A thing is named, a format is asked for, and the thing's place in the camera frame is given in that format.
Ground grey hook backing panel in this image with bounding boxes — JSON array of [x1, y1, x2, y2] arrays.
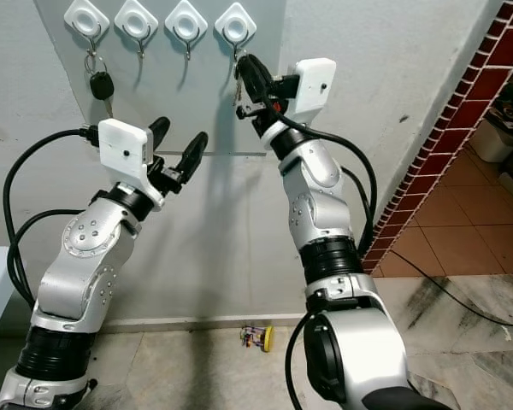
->
[[34, 0, 287, 156]]

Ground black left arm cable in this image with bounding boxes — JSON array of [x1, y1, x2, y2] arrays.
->
[[7, 209, 86, 308], [3, 126, 102, 308]]

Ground small colourful toy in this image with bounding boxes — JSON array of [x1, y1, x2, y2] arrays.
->
[[242, 325, 274, 353]]

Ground black car key on ring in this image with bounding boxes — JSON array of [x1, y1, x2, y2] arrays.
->
[[84, 53, 116, 119]]

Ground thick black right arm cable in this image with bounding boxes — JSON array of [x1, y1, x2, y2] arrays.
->
[[282, 102, 380, 257]]

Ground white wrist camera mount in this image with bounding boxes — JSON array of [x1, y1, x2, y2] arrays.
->
[[98, 118, 165, 210], [261, 58, 337, 138]]

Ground black right shoulder cable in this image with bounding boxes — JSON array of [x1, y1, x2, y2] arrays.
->
[[284, 312, 317, 410]]

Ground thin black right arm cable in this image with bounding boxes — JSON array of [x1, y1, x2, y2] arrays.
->
[[340, 167, 374, 225]]

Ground white diamond wall hook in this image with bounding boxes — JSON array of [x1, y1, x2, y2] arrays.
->
[[114, 0, 160, 59], [214, 2, 257, 61], [64, 0, 110, 54], [163, 0, 209, 61]]

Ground metal keys bunch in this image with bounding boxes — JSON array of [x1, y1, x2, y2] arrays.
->
[[231, 58, 245, 105]]

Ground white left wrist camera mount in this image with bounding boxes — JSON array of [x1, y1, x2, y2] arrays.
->
[[98, 118, 165, 210]]

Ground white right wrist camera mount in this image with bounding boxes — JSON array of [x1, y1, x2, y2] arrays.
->
[[261, 58, 337, 138]]

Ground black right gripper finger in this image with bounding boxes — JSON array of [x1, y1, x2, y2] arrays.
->
[[241, 53, 276, 95], [237, 58, 269, 103]]

